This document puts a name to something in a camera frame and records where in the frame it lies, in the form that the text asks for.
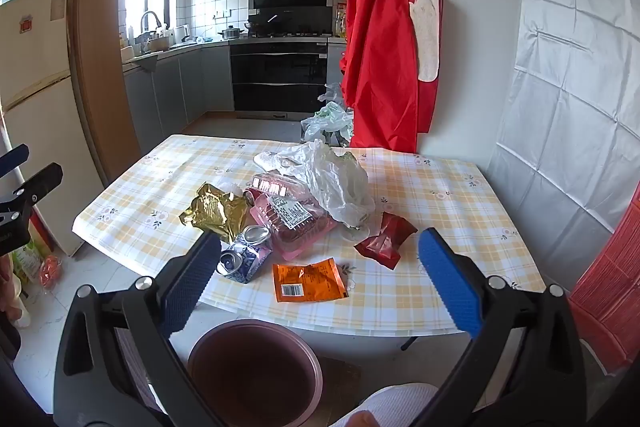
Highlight white plastic wall sheet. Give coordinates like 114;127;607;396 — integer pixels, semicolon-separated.
487;0;640;233

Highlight pink plastic food tray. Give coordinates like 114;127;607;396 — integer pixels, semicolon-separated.
247;189;338;262

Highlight orange snack packet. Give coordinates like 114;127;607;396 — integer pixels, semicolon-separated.
272;258;348;304

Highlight black built-in stove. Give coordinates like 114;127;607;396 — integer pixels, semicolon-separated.
229;37;330;114

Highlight round clear plastic lid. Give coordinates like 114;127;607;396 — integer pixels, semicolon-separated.
341;223;373;244

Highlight black wok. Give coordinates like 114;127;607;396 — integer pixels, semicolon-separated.
244;14;281;32

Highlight brown round trash bin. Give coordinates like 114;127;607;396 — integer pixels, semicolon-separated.
187;319;322;427

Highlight brown cardboard sheet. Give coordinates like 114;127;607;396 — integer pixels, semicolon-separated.
315;354;362;389

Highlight grey lower kitchen cabinets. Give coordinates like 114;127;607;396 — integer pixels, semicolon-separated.
122;44;235;152

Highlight black range hood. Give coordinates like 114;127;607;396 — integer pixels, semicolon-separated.
244;0;335;35

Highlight white green plastic bag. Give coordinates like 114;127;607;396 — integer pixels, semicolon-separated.
300;102;356;145

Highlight chrome kitchen faucet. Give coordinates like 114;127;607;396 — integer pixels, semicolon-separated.
140;11;163;36

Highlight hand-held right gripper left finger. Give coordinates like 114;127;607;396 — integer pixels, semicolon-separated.
52;231;236;427

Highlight checked floral tablecloth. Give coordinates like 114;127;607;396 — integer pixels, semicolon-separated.
72;134;547;338

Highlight clear plastic bag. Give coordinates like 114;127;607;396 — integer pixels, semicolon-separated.
317;82;347;108

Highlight gold foil wrapper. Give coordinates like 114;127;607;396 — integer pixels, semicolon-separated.
180;183;251;244

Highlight wooden door jamb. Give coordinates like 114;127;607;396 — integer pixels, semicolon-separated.
67;0;146;188

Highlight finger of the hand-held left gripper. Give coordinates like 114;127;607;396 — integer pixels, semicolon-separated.
0;163;64;238
0;144;30;182

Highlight red printed cloth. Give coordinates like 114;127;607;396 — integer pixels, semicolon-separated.
567;194;640;375

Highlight dark red wrapper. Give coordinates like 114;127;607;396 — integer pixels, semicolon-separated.
354;212;418;270

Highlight clear plastic clamshell box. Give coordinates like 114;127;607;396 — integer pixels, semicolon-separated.
247;172;301;202

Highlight cream refrigerator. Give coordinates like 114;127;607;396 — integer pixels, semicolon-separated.
0;0;108;258

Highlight green snack packet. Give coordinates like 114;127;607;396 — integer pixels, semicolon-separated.
12;239;45;284

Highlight orange net bag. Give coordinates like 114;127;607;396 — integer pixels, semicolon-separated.
39;254;63;289

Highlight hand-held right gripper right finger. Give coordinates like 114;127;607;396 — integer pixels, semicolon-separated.
415;228;587;427

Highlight crushed blue patterned can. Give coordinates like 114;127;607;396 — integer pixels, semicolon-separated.
218;226;273;284

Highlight person's leg in pale pants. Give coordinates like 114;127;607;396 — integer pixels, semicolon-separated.
335;383;440;427

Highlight red apron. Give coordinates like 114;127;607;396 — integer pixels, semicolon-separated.
340;0;443;154

